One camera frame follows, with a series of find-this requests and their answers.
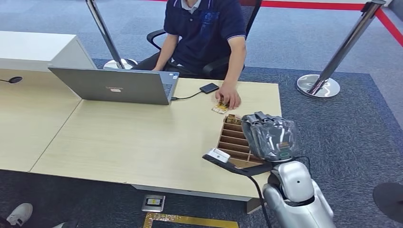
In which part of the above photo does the white shoe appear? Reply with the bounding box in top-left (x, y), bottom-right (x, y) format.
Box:
top-left (6, 203), bottom-right (34, 228)

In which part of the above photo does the black round desk device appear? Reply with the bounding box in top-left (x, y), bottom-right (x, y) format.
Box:
top-left (0, 76), bottom-right (24, 85)

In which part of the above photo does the gold patterned card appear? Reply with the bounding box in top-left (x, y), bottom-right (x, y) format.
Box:
top-left (211, 100), bottom-right (230, 114)

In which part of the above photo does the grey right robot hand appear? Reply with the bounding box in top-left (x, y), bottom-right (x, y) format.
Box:
top-left (241, 111), bottom-right (300, 163)

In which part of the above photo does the person's left hand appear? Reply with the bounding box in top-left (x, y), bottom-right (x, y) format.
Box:
top-left (215, 82), bottom-right (242, 110)

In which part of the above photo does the black drive cable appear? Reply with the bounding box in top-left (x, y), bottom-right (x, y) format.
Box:
top-left (171, 90), bottom-right (202, 101)

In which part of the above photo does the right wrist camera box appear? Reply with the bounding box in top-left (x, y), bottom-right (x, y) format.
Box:
top-left (202, 148), bottom-right (273, 177)

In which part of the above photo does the chrome stanchion post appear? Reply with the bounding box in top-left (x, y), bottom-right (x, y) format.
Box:
top-left (296, 0), bottom-right (387, 99)
top-left (86, 0), bottom-right (138, 70)

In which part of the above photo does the metal floor socket box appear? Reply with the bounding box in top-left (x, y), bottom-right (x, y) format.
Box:
top-left (142, 194), bottom-right (166, 213)

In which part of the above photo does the black external drive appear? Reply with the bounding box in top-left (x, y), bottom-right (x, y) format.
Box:
top-left (199, 83), bottom-right (220, 95)

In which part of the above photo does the red barrier belt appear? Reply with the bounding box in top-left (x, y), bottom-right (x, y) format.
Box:
top-left (148, 0), bottom-right (403, 48)

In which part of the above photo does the black office chair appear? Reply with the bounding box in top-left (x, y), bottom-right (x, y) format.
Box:
top-left (146, 0), bottom-right (262, 79)

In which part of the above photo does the white cabinet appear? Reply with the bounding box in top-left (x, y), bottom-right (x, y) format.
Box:
top-left (0, 30), bottom-right (97, 72)

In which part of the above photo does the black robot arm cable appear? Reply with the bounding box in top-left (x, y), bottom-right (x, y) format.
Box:
top-left (245, 174), bottom-right (273, 228)

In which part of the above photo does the grey laptop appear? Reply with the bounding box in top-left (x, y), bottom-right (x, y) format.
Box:
top-left (48, 66), bottom-right (181, 106)

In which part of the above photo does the wooden slotted card tray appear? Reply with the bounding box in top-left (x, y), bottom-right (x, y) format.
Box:
top-left (216, 114), bottom-right (275, 170)

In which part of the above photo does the black round disc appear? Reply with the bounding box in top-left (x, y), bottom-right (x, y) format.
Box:
top-left (373, 182), bottom-right (403, 225)

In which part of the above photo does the person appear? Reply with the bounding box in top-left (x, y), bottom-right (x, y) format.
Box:
top-left (134, 0), bottom-right (247, 111)

